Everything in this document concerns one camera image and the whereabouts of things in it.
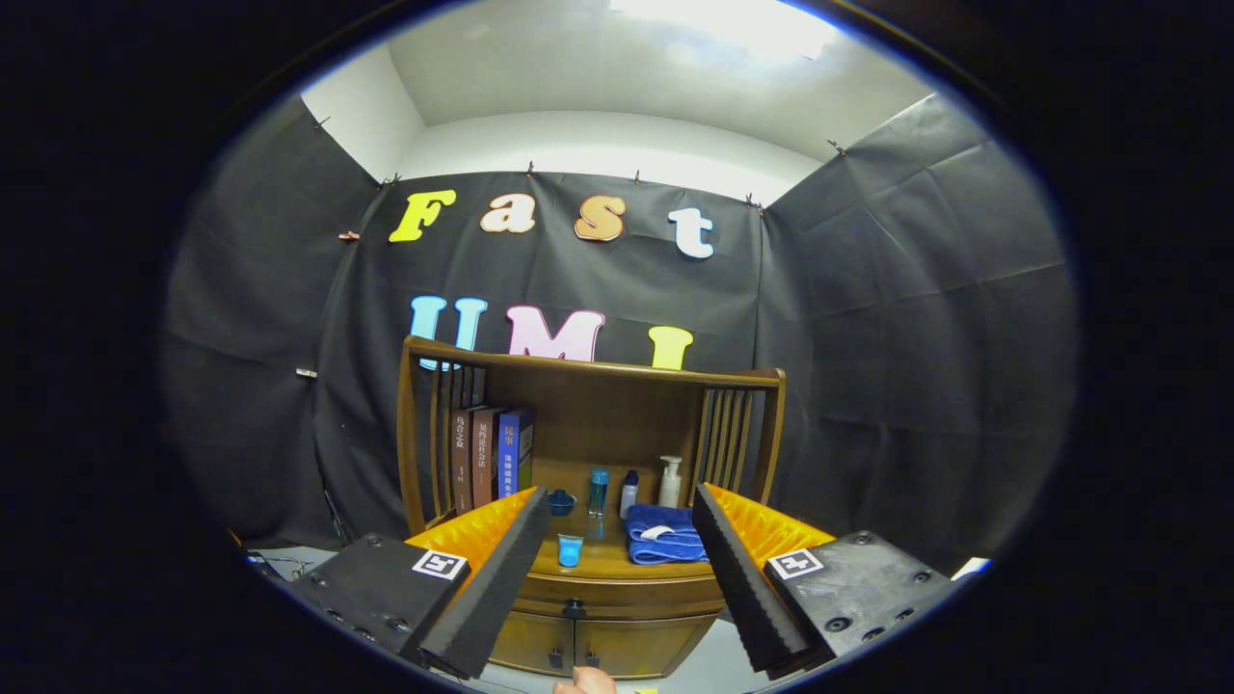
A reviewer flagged black backdrop cloth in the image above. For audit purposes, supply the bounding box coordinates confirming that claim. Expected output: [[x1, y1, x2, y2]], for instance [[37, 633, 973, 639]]
[[164, 92, 1079, 579]]

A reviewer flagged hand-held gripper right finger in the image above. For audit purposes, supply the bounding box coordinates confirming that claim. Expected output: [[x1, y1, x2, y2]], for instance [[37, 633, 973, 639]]
[[691, 482, 965, 676]]

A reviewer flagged wooden drawer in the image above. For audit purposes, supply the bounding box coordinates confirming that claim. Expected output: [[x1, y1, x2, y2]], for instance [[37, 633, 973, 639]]
[[516, 574, 726, 619]]

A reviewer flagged wooden cabinet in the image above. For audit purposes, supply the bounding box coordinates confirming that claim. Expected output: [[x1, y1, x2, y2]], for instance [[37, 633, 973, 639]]
[[395, 335, 787, 681]]

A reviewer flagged wooden countertop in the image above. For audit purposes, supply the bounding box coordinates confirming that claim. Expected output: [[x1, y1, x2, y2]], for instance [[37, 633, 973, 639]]
[[424, 461, 753, 584]]

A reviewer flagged blue book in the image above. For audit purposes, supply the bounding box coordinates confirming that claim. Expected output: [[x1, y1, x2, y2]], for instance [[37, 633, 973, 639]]
[[497, 406, 536, 500]]

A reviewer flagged brown book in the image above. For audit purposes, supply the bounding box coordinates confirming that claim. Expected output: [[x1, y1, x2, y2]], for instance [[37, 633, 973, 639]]
[[470, 405, 502, 507], [451, 407, 475, 515]]

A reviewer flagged folded blue towel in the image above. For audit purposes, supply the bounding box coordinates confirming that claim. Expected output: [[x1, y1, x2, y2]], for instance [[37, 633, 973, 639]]
[[626, 503, 710, 566]]

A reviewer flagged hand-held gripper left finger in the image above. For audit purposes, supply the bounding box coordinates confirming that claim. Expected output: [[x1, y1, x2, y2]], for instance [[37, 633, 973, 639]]
[[289, 485, 552, 681]]

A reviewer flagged wooden cabinet door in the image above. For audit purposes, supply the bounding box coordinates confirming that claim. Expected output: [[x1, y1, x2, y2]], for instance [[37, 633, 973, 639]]
[[490, 609, 577, 676], [574, 612, 719, 679]]

